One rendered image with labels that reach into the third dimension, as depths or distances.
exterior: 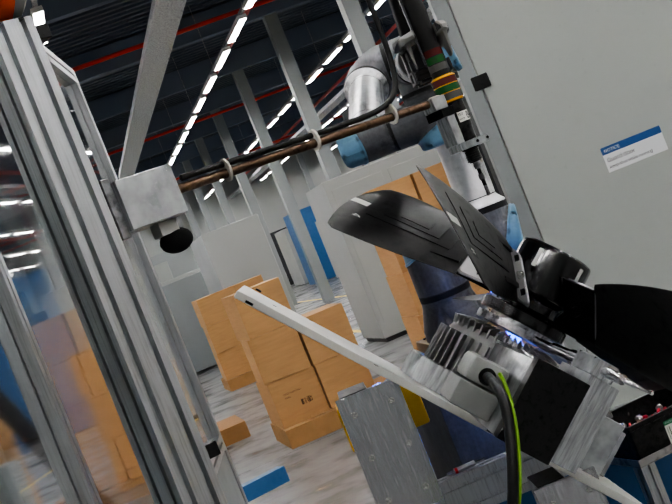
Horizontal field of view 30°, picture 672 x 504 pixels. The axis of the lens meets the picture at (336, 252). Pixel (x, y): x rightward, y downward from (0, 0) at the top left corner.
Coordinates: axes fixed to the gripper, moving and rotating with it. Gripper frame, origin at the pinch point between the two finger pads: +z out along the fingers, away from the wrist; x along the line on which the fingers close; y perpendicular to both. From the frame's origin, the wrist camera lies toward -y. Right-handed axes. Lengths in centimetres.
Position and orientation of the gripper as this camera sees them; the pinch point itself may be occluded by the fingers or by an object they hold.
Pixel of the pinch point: (424, 28)
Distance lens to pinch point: 209.7
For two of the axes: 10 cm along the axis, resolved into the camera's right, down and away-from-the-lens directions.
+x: -9.3, 3.7, -0.4
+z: 0.4, 0.0, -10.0
